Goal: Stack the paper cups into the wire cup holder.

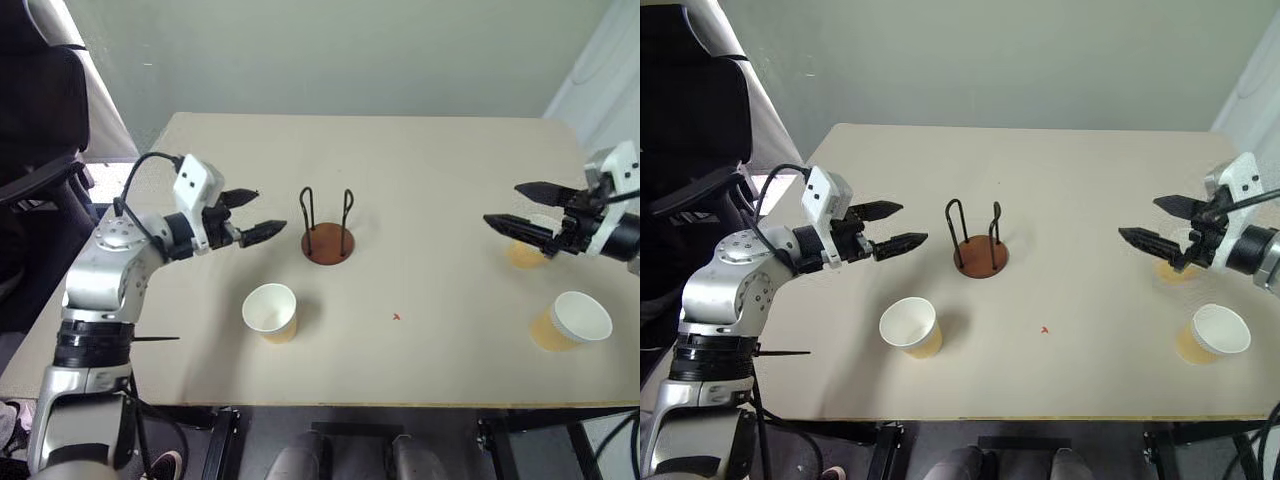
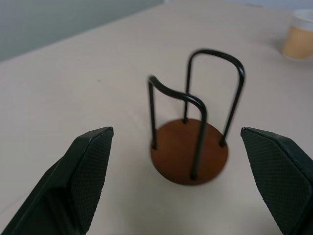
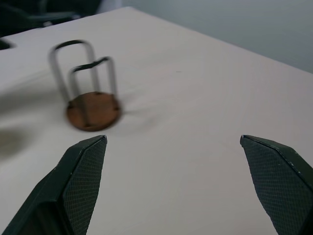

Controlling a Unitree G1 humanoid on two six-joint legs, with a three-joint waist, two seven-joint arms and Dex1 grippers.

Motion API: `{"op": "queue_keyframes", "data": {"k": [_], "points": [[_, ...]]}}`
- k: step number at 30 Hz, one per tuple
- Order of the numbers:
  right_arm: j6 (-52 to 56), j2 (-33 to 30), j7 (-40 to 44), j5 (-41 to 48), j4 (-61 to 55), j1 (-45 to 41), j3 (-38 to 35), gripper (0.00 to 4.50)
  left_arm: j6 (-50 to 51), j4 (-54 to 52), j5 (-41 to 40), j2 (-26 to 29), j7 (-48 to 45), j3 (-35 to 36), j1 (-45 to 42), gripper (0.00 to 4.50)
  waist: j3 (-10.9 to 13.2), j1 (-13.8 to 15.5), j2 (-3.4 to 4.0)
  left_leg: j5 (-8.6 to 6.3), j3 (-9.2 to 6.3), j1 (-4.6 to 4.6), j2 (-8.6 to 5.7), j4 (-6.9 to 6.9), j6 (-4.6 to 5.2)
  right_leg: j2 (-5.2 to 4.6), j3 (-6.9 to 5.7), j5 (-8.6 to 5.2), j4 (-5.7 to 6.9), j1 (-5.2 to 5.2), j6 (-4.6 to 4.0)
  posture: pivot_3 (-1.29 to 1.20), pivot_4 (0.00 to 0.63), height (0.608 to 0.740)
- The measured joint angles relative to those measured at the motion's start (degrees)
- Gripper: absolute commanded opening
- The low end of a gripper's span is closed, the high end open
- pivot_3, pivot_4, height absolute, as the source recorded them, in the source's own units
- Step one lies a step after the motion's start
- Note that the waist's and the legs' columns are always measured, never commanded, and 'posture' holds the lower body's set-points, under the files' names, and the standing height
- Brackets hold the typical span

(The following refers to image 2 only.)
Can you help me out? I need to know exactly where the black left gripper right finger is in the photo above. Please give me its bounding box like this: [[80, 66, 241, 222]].
[[240, 126, 313, 235]]

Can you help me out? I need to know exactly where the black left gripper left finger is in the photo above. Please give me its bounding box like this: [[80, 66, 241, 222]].
[[0, 126, 114, 235]]

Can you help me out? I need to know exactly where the tan-sleeved white paper cup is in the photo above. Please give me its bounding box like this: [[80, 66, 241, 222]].
[[281, 9, 313, 61]]

